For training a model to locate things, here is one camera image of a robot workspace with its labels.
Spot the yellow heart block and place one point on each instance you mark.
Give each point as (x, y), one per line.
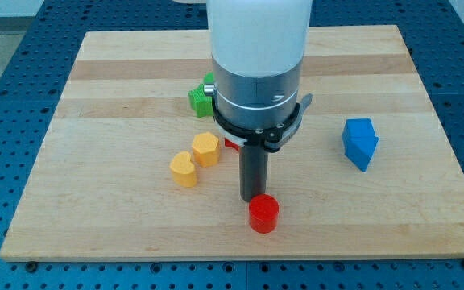
(183, 169)

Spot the yellow hexagon block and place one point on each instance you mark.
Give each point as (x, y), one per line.
(206, 149)

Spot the green star block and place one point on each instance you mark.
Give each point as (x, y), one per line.
(198, 101)

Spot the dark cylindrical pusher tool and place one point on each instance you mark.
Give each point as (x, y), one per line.
(253, 162)

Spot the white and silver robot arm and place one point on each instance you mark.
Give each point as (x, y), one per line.
(257, 49)

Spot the wooden board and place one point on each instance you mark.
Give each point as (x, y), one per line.
(101, 188)

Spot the blue pentagon block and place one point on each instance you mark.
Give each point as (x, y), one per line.
(359, 141)

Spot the red cylinder block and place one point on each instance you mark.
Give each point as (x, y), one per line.
(263, 213)

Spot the red star block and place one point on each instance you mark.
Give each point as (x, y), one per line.
(231, 144)

